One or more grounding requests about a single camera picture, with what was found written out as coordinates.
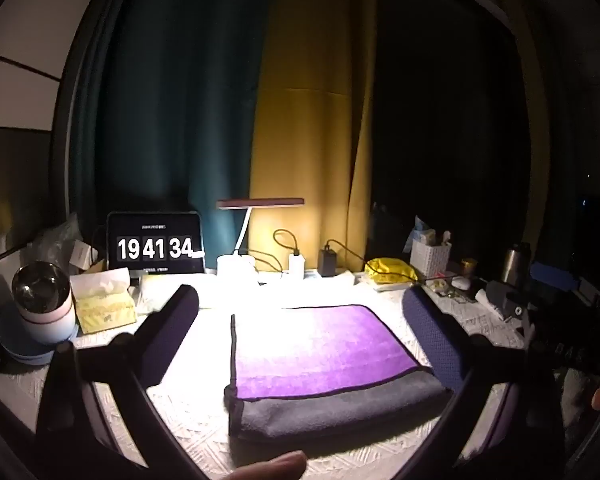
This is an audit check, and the person's left hand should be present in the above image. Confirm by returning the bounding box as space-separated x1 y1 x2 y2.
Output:
227 451 309 480

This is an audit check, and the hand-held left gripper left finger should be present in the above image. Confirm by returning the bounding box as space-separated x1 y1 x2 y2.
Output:
34 284 201 467

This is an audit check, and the black charger cable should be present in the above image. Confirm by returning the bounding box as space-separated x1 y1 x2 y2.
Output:
325 239 370 267
273 229 302 257

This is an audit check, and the white cup with metal lid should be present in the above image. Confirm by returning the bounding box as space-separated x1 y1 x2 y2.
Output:
11 261 80 345

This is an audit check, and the black charger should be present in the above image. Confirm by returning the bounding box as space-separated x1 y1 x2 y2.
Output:
317 247 337 278

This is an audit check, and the yellow tissue box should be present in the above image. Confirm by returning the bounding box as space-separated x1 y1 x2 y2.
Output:
70 267 137 335

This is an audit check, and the blue plate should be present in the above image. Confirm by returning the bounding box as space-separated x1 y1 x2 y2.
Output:
0 305 81 366

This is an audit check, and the white woven basket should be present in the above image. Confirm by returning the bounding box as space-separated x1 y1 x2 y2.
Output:
409 238 452 279

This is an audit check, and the black tablet clock display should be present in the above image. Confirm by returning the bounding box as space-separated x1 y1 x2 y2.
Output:
106 211 206 277

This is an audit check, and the yellow curtain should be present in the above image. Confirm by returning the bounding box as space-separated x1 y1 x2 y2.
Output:
249 0 379 275

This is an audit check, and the white patterned tablecloth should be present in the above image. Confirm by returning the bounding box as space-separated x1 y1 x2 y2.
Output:
0 269 571 480

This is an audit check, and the white desk lamp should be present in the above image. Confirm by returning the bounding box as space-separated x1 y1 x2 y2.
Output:
216 198 306 283

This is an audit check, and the purple and grey towel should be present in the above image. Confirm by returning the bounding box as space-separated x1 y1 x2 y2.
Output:
223 304 454 444

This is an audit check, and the white tube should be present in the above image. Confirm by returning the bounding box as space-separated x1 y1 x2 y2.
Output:
474 287 512 322

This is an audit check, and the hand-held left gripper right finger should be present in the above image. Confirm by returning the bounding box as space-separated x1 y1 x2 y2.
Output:
393 286 567 480

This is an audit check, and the metal thermos bottle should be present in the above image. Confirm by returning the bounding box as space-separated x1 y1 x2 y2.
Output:
499 242 531 285

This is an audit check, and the blue packet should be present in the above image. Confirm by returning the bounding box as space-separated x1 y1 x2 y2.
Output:
404 216 437 250

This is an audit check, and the yellow pouch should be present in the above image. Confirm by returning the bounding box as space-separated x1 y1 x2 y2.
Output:
364 257 419 284

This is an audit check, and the small white box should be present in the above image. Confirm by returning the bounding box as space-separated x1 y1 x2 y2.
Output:
70 240 94 271

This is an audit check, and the clear plastic bag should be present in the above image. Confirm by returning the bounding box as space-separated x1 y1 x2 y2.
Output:
26 212 84 275

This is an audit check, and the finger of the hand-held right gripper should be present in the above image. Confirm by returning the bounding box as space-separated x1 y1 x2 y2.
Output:
529 261 582 292

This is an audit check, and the teal curtain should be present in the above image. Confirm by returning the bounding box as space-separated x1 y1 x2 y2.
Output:
69 0 277 272

